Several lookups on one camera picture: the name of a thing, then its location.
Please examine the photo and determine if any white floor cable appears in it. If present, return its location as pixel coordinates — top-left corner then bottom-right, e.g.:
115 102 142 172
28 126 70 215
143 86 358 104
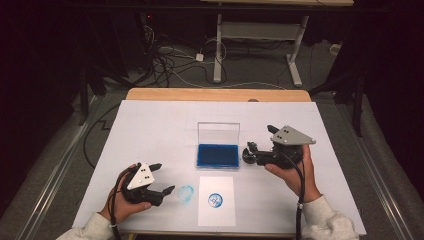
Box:
166 68 288 91

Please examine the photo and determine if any white paper sheet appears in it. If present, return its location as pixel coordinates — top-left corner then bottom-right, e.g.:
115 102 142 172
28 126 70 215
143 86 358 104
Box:
197 175 237 228

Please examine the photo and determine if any metal floor rail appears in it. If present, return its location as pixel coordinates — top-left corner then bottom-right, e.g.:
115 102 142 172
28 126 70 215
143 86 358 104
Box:
24 96 104 240
336 103 415 240

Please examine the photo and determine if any person's left hand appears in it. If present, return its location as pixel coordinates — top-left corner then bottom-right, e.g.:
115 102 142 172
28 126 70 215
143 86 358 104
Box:
100 162 153 224

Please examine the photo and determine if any person's right hand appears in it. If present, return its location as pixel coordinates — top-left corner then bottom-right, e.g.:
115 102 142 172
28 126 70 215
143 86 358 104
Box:
264 144 323 204

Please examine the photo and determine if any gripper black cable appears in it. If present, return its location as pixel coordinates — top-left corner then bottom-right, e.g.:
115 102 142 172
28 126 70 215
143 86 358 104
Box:
282 151 307 240
107 165 138 240

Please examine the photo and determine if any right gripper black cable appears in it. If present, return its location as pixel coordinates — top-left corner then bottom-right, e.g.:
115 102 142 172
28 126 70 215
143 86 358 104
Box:
282 151 307 240

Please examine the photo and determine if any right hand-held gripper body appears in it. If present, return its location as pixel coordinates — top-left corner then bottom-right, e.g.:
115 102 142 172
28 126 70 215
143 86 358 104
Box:
256 124 317 170

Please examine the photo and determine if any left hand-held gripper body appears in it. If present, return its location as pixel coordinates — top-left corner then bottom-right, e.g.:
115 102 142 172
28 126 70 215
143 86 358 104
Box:
121 162 165 206

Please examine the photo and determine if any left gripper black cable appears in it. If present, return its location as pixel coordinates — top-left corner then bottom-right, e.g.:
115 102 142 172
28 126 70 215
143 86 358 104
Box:
107 165 138 240

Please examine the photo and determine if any black stand leg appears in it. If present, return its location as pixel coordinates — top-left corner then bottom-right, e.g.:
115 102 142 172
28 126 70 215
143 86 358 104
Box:
352 78 364 138
78 71 90 127

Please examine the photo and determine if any white desk frame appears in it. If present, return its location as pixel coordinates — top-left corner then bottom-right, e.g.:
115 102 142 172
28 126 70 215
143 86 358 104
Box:
199 0 355 88

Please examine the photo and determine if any tangle of black floor cables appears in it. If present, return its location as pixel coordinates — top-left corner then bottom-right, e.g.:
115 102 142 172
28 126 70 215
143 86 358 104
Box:
143 23 228 88

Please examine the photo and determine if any black floor cable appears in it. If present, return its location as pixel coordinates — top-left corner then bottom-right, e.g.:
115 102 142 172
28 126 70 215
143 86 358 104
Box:
82 103 121 169

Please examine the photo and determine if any white table cover board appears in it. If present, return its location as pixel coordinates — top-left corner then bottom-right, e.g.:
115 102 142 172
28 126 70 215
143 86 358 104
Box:
72 99 367 236

